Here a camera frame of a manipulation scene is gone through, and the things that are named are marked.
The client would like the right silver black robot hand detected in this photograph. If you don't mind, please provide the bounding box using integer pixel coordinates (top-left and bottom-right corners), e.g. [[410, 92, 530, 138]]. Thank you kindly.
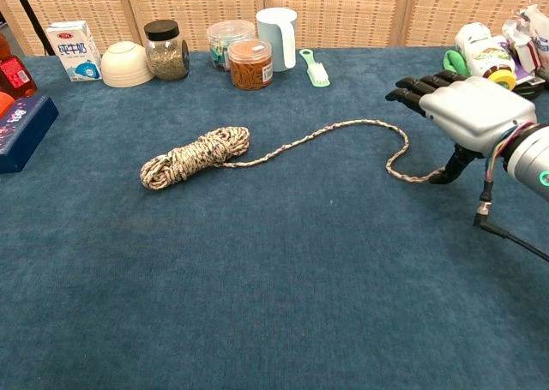
[[384, 70, 538, 185]]

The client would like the beige speckled braided rope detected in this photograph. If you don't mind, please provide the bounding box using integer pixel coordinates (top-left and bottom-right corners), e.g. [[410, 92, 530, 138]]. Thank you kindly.
[[139, 119, 447, 191]]

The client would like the green cloth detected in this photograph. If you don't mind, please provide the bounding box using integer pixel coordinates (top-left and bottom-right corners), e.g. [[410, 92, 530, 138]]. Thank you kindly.
[[443, 49, 546, 101]]

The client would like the white bottle with yellow cap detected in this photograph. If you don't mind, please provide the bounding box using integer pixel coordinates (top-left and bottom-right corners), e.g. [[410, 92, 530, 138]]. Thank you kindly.
[[454, 21, 518, 92]]

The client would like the white purple snack packet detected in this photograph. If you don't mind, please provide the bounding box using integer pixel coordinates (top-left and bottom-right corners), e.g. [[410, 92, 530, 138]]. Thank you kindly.
[[501, 18, 544, 86]]

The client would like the green scrubbing brush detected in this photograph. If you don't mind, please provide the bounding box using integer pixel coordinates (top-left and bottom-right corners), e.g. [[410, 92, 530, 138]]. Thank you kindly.
[[299, 48, 332, 88]]

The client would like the bamboo folding screen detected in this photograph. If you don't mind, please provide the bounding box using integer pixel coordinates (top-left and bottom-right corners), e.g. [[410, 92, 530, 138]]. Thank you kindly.
[[0, 0, 549, 57]]

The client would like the pale blue plastic pitcher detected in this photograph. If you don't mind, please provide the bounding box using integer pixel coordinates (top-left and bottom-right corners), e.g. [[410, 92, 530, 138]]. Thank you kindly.
[[255, 7, 299, 73]]

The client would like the plastic jar of rubber bands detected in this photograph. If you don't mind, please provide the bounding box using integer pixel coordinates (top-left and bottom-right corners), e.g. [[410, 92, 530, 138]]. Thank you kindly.
[[226, 39, 275, 91]]

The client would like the clear tub of coloured clips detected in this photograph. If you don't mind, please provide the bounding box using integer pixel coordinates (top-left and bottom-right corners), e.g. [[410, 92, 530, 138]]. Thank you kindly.
[[206, 19, 257, 72]]

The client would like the blue carpet table cover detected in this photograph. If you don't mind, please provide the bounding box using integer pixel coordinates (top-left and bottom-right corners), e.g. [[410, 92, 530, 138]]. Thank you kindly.
[[0, 45, 549, 390]]

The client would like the glass jar with black lid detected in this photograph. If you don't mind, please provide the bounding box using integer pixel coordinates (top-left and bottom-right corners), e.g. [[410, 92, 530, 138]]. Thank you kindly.
[[143, 19, 191, 81]]

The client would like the upturned cream bowl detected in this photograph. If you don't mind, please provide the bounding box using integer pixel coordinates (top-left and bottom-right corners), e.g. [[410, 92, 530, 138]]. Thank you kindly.
[[100, 40, 156, 88]]

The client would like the white blue milk carton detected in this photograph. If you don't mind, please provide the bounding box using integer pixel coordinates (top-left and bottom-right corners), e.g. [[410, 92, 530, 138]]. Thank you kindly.
[[45, 20, 103, 82]]

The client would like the dark blue printed box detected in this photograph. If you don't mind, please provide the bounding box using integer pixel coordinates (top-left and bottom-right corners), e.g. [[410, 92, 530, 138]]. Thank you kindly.
[[0, 94, 60, 175]]

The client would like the black tripod stand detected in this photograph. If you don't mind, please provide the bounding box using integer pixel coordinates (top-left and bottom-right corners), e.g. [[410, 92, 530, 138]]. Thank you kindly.
[[7, 0, 57, 57]]

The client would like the amber honey bottle red label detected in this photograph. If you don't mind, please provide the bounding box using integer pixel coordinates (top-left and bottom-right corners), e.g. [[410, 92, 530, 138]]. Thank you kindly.
[[0, 33, 39, 100]]

